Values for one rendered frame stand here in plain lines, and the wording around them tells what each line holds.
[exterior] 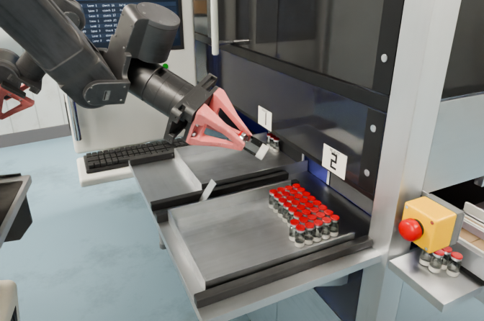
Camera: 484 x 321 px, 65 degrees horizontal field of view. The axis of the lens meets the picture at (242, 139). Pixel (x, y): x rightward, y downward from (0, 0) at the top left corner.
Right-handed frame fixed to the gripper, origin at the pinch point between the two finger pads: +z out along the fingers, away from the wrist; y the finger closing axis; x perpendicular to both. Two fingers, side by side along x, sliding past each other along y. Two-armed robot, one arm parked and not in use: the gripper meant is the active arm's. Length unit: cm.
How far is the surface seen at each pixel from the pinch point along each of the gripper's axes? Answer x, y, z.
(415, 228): 10.3, 14.0, 33.0
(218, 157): 57, 42, -9
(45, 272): 182, 16, -62
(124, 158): 77, 35, -39
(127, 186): 215, 102, -72
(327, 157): 24.3, 33.3, 16.6
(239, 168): 52, 39, -1
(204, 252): 37.2, 1.6, 3.7
